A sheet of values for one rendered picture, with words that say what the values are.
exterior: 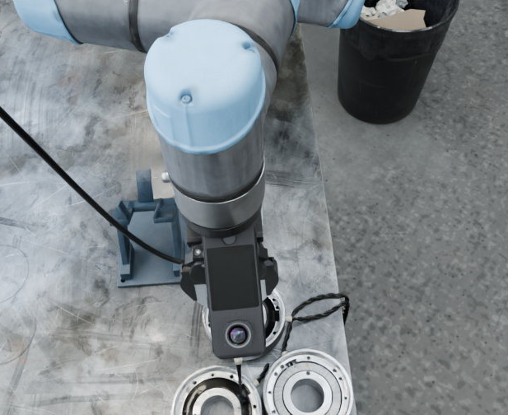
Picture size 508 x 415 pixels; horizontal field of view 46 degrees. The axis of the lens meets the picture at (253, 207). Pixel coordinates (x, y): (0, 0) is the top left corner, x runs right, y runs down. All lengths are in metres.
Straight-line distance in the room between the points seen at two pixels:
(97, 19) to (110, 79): 0.59
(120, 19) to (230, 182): 0.15
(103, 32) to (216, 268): 0.21
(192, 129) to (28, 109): 0.72
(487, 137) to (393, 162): 0.33
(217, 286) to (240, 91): 0.20
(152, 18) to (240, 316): 0.25
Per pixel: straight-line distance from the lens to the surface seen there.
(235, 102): 0.36
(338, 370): 0.75
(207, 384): 0.74
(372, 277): 1.73
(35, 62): 1.14
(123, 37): 0.49
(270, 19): 0.44
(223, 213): 0.45
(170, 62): 0.37
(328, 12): 0.91
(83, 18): 0.49
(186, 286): 0.59
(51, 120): 1.04
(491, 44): 2.40
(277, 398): 0.74
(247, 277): 0.50
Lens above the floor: 1.54
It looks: 58 degrees down
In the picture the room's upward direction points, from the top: 3 degrees counter-clockwise
